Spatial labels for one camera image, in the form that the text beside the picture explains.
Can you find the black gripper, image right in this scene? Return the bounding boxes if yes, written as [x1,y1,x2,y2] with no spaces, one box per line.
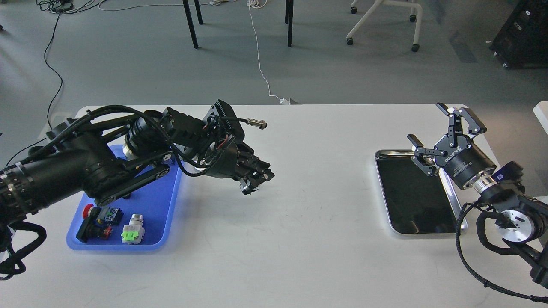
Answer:
[407,103,496,190]

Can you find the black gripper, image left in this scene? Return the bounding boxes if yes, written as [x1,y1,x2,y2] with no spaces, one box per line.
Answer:
[204,142,274,195]

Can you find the black robot arm, image left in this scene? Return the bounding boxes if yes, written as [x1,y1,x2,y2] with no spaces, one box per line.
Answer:
[1,100,274,280]

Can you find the silver metal tray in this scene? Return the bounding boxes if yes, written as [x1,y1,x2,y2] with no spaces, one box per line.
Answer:
[375,149,461,238]

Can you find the blue plastic tray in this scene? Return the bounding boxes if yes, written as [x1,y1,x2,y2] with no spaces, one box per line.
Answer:
[66,163,182,251]

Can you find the black equipment case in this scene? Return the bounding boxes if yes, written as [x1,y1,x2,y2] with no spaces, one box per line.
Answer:
[489,0,548,69]

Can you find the white wheeled chair base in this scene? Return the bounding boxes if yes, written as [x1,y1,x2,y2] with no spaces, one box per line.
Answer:
[345,0,423,54]

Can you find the red mushroom push button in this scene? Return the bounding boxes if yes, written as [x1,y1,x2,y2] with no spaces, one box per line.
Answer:
[82,204,124,226]

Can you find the black table legs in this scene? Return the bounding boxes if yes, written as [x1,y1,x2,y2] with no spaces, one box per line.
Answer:
[182,0,295,49]

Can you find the black red push button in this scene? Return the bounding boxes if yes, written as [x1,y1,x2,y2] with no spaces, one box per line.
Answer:
[76,217,112,243]

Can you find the green and silver switch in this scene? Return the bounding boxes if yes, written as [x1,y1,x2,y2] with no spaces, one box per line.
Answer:
[121,214,146,244]

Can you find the white cable on floor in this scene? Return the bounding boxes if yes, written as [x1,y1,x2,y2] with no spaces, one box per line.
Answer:
[210,0,292,105]

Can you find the black cable on floor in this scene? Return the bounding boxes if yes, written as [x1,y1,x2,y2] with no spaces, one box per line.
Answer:
[17,0,99,154]

